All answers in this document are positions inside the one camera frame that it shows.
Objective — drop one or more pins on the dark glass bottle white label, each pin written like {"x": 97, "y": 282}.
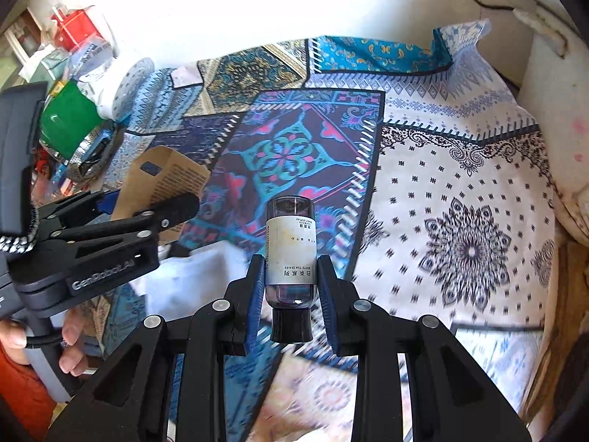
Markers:
{"x": 290, "y": 258}

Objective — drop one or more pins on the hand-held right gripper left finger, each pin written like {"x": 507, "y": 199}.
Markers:
{"x": 255, "y": 304}

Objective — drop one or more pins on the green countertop appliance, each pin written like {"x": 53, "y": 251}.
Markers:
{"x": 69, "y": 115}

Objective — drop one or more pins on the person's left hand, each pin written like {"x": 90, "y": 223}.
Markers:
{"x": 76, "y": 345}

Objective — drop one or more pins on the steel colander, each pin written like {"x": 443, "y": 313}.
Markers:
{"x": 92, "y": 152}

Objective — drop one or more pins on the blue patterned tablecloth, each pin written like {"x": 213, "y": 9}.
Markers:
{"x": 460, "y": 193}

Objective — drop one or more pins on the white printed bag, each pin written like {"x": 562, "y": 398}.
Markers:
{"x": 94, "y": 94}

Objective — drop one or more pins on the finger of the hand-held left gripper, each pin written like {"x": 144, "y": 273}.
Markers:
{"x": 108, "y": 202}
{"x": 175, "y": 209}

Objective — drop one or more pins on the red tin box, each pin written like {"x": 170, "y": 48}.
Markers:
{"x": 73, "y": 27}

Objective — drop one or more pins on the brown cardboard box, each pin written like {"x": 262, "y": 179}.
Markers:
{"x": 156, "y": 175}

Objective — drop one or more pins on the white plastic tray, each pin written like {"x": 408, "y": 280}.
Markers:
{"x": 129, "y": 85}

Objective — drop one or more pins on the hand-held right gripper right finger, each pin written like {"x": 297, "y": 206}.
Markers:
{"x": 329, "y": 304}

